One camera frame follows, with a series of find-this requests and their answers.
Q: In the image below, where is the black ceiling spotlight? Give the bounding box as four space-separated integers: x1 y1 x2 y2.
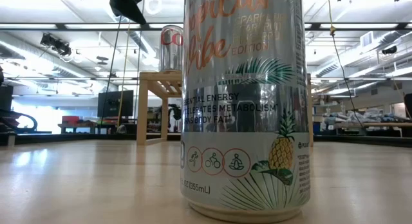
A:
40 33 72 57

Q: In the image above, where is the white hanging ring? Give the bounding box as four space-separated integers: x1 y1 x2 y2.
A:
144 0 163 15

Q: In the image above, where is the Diet Coke can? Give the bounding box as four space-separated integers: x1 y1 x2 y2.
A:
160 24 184 73

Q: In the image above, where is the low bench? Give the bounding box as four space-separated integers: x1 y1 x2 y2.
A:
57 122 112 135

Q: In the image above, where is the red box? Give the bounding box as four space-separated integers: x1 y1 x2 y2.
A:
61 115 80 125

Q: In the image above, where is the wooden slatted crate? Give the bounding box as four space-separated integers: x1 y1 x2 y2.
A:
136 71 315 147

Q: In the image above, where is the black office chair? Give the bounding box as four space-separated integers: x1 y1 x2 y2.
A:
0 84 40 147

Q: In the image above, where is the pile of bags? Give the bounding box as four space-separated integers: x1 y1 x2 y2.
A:
323 107 407 124

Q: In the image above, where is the black aluminium table frame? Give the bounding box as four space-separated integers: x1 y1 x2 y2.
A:
0 131 412 148

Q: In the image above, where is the wooden work table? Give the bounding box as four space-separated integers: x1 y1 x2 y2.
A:
334 121 412 138

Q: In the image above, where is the Celsius Tropical Vibe can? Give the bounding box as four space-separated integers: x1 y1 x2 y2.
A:
179 0 312 224

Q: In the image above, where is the black hanging cable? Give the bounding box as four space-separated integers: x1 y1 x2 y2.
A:
98 16 122 128

